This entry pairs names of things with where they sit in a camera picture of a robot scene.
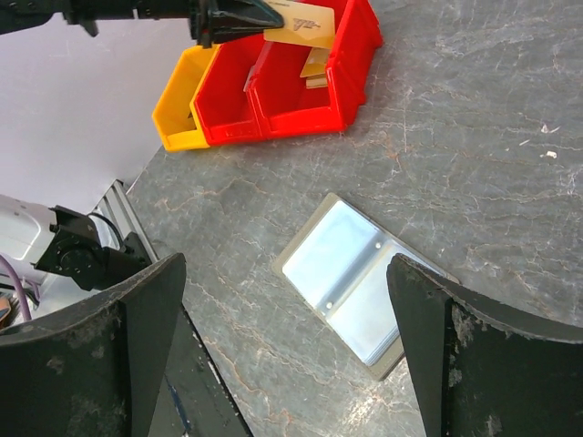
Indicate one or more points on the gold credit card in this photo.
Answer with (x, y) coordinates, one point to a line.
(304, 25)

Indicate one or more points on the grey card holder wallet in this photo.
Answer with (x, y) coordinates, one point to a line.
(337, 263)

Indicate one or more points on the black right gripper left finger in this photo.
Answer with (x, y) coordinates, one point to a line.
(95, 367)

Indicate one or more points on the red bin near yellow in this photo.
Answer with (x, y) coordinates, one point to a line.
(224, 107)

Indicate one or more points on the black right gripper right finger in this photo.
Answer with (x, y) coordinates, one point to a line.
(480, 367)

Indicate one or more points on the red bin far right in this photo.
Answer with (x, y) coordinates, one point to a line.
(289, 105)

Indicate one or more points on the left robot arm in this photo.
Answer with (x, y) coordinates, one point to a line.
(61, 241)

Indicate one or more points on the aluminium frame rail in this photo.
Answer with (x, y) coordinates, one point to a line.
(116, 207)

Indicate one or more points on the gold card in bin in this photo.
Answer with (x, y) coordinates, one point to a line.
(314, 69)

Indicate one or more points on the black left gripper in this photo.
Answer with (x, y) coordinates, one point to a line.
(215, 22)

